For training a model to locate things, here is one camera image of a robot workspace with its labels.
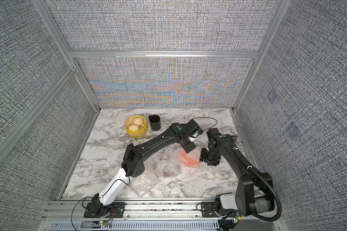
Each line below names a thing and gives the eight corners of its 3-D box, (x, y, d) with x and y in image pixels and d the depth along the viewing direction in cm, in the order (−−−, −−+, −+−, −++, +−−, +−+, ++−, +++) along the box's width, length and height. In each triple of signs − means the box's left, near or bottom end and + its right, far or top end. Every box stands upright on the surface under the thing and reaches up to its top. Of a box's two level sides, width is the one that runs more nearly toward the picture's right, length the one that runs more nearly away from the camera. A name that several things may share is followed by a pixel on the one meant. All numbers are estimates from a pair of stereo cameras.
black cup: (149, 130, 108) (147, 123, 101) (150, 122, 113) (148, 114, 106) (160, 130, 108) (159, 123, 101) (161, 122, 113) (160, 114, 106)
